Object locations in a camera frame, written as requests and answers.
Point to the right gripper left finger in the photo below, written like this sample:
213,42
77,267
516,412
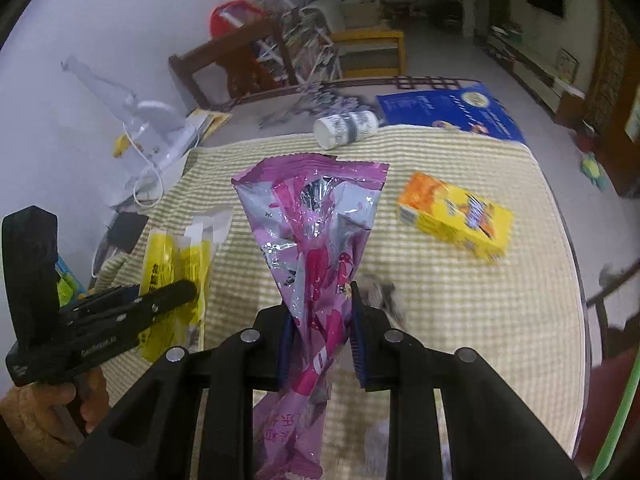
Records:
191,414

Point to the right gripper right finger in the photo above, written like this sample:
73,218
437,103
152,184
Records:
492,433

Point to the yellow plastic medicine bag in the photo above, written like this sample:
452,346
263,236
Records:
169,259

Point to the printed paper ball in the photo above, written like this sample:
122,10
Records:
382,295

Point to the yellow lemon tea carton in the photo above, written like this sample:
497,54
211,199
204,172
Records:
456,216

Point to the purple snack wrapper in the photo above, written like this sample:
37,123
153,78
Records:
311,216

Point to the paper cup with pattern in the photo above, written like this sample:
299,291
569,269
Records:
342,129

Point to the red green trash bin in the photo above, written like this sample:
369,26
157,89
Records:
607,386

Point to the left hand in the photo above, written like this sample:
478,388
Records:
30,421

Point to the blue yellow toy tablet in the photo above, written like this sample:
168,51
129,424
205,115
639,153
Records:
69,288

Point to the green striped table cloth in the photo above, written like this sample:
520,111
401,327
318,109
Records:
523,314

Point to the black phone on table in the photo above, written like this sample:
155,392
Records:
126,231

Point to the wooden chair right side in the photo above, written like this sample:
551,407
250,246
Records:
616,307

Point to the green plush toy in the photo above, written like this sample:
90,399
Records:
593,171

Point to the blue book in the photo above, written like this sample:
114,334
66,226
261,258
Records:
471,109

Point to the wooden chair at table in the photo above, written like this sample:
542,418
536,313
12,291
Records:
233,53

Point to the tv cabinet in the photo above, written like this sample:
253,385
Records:
560,99

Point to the yellow wooden bench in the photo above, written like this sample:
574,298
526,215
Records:
371,52

